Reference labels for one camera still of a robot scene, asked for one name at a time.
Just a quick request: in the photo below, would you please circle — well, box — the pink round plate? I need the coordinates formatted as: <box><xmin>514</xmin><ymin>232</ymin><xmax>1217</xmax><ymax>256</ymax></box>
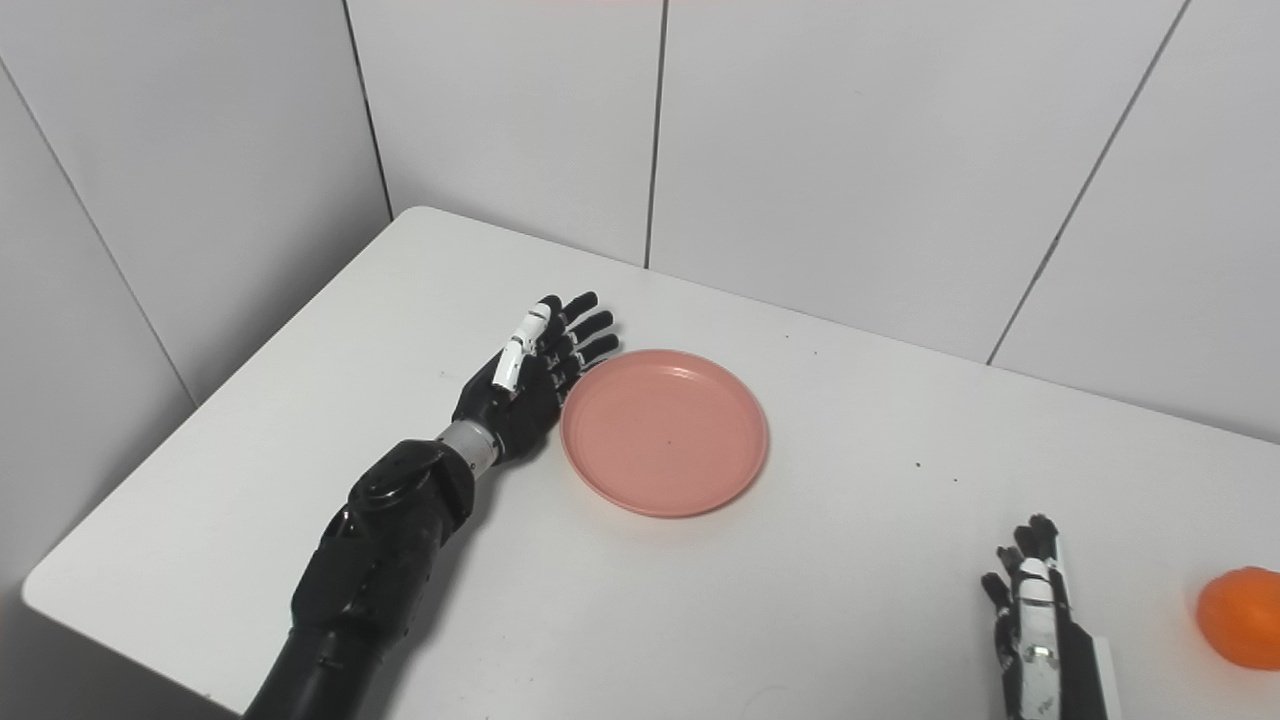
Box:
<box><xmin>559</xmin><ymin>348</ymin><xmax>771</xmax><ymax>520</ymax></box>

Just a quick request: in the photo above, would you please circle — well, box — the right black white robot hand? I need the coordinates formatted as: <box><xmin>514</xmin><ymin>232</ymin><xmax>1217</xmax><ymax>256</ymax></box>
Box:
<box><xmin>981</xmin><ymin>514</ymin><xmax>1123</xmax><ymax>720</ymax></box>

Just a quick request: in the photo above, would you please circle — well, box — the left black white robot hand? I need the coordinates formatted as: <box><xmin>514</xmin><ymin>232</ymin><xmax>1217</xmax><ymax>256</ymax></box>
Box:
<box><xmin>451</xmin><ymin>291</ymin><xmax>621</xmax><ymax>464</ymax></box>

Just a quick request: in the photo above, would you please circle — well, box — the orange fruit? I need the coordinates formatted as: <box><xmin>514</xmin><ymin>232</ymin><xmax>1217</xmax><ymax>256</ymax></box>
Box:
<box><xmin>1197</xmin><ymin>565</ymin><xmax>1280</xmax><ymax>671</ymax></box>

